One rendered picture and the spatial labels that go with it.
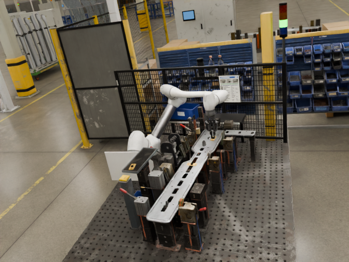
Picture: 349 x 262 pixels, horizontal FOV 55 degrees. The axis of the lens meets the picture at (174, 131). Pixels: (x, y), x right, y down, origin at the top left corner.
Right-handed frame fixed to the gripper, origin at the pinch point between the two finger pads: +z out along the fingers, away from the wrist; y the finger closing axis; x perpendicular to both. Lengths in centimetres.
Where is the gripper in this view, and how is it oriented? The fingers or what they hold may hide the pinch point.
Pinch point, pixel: (212, 134)
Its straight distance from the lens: 315.2
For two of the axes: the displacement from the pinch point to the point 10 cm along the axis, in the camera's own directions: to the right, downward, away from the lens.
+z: 1.5, 9.0, 4.1
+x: -3.7, 4.4, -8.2
